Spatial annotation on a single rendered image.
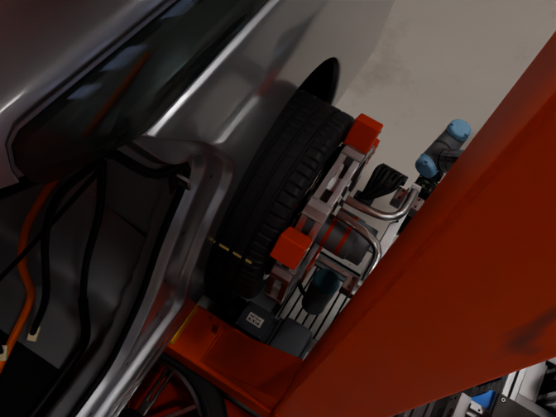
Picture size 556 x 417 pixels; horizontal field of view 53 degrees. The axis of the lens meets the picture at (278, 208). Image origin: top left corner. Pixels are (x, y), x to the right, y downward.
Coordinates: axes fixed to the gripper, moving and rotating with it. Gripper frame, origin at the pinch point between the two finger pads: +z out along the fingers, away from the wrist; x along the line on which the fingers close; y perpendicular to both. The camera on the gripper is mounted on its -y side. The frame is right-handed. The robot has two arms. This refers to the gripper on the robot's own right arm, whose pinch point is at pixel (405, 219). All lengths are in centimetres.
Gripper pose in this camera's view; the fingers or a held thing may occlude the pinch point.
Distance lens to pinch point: 188.2
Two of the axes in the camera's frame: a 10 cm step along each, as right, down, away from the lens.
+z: -5.1, 7.5, -4.2
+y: 1.1, -4.4, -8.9
